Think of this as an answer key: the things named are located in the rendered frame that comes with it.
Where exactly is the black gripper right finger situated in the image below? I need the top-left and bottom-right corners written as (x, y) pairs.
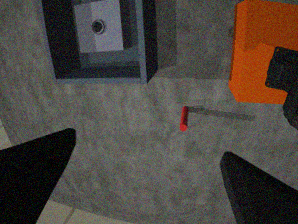
top-left (220, 152), bottom-right (298, 224)

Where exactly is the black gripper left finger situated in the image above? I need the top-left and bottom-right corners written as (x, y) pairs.
top-left (0, 128), bottom-right (76, 224)

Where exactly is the red peg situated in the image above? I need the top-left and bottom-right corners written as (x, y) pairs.
top-left (180, 107), bottom-right (189, 132)

